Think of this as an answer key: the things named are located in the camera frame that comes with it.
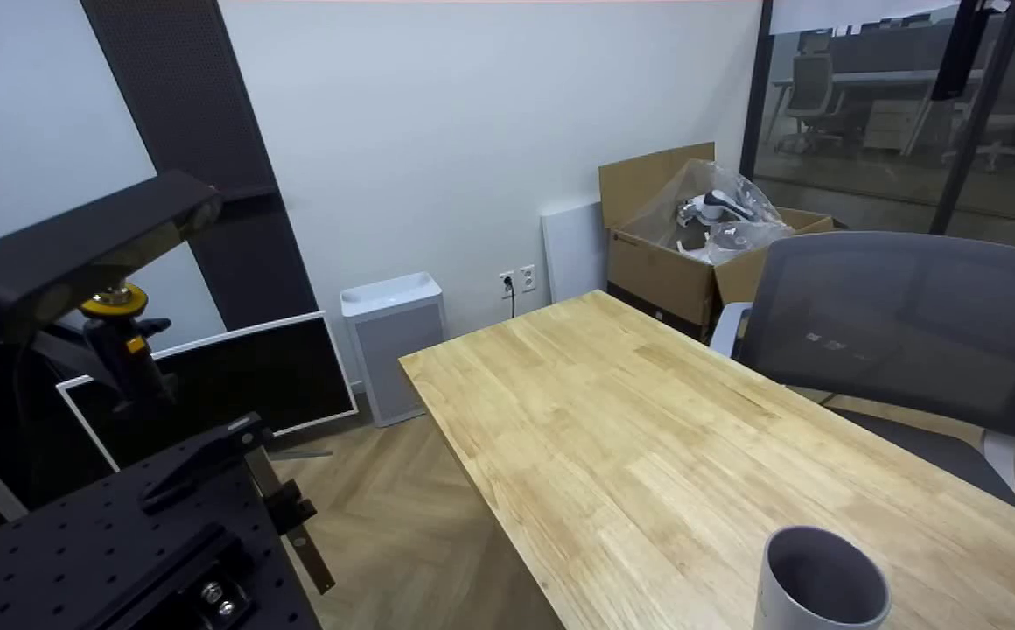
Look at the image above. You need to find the grey ceramic mug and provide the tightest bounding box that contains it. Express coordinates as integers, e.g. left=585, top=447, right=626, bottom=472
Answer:
left=752, top=526, right=891, bottom=630

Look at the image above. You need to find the white air purifier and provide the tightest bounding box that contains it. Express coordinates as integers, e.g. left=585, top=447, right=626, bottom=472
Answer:
left=340, top=271, right=445, bottom=423

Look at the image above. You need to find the open cardboard box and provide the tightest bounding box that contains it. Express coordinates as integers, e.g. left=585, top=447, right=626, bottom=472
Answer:
left=600, top=143, right=835, bottom=332

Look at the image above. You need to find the clear plastic bag with parts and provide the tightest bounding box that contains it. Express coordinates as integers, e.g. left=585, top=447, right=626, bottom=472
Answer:
left=625, top=162, right=793, bottom=265

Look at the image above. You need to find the black perforated breadboard plate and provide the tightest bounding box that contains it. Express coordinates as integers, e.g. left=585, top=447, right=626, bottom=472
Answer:
left=0, top=414, right=322, bottom=630

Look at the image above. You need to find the yellow knob clamp stand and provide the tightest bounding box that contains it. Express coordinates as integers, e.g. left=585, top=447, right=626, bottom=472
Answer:
left=80, top=284, right=173, bottom=404

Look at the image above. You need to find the grey mesh office chair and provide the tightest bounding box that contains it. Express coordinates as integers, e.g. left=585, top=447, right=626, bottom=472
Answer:
left=712, top=230, right=1015, bottom=507

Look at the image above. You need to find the white wall power outlet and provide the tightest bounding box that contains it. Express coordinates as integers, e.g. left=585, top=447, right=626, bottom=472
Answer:
left=500, top=263, right=539, bottom=298

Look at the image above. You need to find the white panel leaning on wall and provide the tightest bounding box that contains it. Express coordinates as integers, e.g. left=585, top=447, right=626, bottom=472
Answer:
left=539, top=204, right=607, bottom=302

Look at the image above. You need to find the black monitor with white frame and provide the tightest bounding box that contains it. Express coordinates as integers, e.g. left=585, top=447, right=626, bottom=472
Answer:
left=58, top=312, right=357, bottom=470

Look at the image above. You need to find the black diagonal wall beam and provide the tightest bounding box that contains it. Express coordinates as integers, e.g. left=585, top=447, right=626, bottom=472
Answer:
left=80, top=0, right=319, bottom=330

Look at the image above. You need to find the black glass door frame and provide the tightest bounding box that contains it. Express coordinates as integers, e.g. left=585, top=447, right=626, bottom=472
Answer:
left=744, top=0, right=1015, bottom=242

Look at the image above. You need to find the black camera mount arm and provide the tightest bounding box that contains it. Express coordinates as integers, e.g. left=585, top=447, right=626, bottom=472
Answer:
left=0, top=172, right=221, bottom=342

